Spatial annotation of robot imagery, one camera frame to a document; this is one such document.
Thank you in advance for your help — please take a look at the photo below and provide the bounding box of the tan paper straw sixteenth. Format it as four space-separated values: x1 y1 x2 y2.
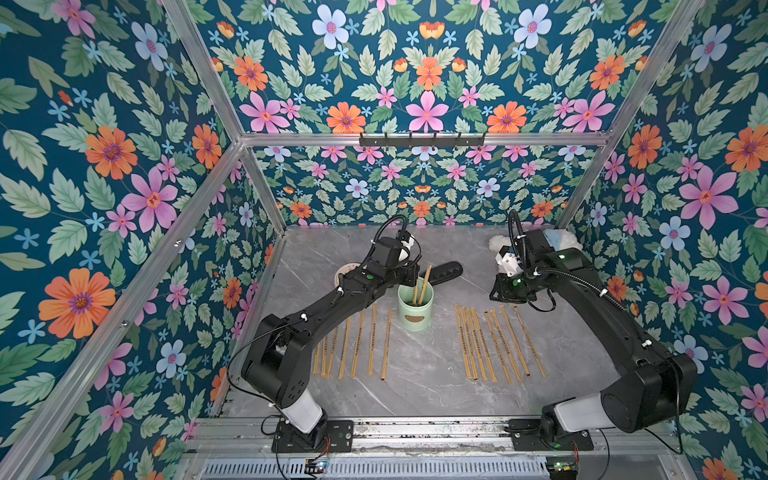
514 306 547 378

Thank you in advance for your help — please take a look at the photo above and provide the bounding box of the tan paper straw thirteenth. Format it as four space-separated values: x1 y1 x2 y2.
484 311 512 385

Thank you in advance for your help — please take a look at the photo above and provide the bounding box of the tan paper straw eleventh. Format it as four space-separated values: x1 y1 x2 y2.
467 309 487 381

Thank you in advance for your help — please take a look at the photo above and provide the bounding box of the tan paper straw fifteenth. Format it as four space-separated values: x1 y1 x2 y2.
502 306 530 377

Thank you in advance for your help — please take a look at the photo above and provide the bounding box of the tan paper straw fourteenth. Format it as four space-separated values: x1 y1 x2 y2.
491 309 522 382

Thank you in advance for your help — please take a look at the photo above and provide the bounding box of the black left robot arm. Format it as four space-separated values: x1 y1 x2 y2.
240 214 421 437

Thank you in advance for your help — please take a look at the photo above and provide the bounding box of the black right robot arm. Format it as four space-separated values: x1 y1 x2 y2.
489 210 697 442

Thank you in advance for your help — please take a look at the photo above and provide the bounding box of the bundle of paper straws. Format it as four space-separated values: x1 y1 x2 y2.
412 265 432 307

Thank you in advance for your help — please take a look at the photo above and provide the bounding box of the round beige kitchen timer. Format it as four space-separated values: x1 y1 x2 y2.
334 262 359 287

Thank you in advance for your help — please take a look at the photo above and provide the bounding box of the light green metal cup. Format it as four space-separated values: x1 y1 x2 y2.
397 283 434 332

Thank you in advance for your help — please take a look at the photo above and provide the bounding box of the white plush toy blue shirt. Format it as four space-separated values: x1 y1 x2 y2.
488 229 583 254

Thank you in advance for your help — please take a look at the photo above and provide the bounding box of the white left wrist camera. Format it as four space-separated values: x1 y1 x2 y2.
398 232 415 262

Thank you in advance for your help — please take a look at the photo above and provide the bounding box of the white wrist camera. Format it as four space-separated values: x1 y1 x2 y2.
495 246 523 277
398 232 415 262

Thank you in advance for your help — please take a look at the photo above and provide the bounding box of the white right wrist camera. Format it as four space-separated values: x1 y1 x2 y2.
495 246 523 277

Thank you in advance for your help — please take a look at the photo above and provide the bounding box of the black wall hook rail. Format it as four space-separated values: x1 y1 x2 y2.
357 132 486 149

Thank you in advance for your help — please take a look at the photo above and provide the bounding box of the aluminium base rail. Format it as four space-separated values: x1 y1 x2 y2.
175 416 696 479

